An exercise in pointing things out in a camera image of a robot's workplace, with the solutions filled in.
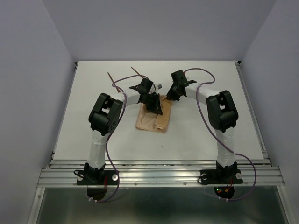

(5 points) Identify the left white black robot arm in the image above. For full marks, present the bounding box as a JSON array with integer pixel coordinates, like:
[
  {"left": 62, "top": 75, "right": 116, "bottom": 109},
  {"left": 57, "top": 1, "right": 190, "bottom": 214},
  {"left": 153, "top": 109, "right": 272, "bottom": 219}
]
[{"left": 83, "top": 77, "right": 163, "bottom": 184}]

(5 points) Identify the copper knife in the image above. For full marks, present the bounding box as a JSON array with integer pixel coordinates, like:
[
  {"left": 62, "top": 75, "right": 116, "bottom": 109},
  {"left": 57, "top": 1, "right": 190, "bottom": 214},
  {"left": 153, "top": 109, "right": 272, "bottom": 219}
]
[{"left": 107, "top": 72, "right": 123, "bottom": 93}]

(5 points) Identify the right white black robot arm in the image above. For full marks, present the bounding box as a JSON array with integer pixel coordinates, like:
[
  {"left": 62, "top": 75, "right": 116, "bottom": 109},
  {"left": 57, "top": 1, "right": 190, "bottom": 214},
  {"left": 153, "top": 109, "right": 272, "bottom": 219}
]
[{"left": 167, "top": 68, "right": 239, "bottom": 185}]

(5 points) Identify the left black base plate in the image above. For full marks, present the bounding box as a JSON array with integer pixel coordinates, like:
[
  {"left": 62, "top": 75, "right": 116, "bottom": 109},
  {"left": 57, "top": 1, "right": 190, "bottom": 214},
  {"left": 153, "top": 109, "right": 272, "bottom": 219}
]
[{"left": 73, "top": 169, "right": 119, "bottom": 186}]

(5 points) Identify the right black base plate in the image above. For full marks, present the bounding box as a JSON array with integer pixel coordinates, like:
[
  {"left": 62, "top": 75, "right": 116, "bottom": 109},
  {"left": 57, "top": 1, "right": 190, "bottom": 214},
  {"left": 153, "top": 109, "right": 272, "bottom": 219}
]
[{"left": 198, "top": 169, "right": 243, "bottom": 186}]

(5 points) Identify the aluminium rail frame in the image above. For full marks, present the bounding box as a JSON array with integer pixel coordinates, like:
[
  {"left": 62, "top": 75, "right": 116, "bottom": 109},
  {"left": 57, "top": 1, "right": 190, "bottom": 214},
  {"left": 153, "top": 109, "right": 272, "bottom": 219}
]
[{"left": 30, "top": 61, "right": 295, "bottom": 224}]

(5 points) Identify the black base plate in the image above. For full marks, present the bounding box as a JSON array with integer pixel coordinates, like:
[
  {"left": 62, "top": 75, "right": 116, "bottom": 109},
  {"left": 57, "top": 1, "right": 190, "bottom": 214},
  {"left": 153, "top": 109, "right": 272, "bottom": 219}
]
[
  {"left": 198, "top": 169, "right": 243, "bottom": 186},
  {"left": 73, "top": 169, "right": 119, "bottom": 186}
]

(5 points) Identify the peach satin napkin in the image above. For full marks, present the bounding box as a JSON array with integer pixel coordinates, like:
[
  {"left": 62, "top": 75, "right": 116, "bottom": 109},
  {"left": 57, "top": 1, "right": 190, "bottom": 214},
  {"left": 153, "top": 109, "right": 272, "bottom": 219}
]
[{"left": 135, "top": 96, "right": 172, "bottom": 133}]

